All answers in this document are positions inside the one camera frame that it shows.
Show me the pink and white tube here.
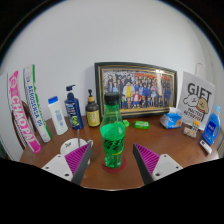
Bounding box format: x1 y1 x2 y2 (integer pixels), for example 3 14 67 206
7 70 43 154

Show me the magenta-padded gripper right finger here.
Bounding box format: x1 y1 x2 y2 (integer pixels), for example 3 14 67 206
132 143 184 186

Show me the blue detergent bottle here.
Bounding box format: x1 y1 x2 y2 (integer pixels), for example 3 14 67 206
201 104 222 146

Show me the blue pump bottle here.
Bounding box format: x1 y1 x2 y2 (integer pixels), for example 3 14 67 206
64 84 85 131

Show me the small patterned box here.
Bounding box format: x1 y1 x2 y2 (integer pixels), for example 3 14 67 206
183 120 201 139

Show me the white bottle with blue cap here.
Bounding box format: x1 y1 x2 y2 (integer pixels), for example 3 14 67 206
47 95 69 136

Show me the blue tissue pack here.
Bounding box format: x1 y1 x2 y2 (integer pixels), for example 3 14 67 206
159 107 183 130

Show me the framed group picture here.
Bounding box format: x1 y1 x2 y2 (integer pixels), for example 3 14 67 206
94 61 179 120

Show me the green plastic drink bottle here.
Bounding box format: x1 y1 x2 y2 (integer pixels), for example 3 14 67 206
99 92 127 169

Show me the white spoon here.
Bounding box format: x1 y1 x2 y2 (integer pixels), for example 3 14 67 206
76 128 81 150

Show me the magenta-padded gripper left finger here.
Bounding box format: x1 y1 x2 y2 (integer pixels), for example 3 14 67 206
41 142 93 186

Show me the small white flat stick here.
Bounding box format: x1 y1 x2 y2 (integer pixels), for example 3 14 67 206
199 139 213 155

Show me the dark pump bottle yellow label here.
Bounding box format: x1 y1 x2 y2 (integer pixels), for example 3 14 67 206
85 88 101 128

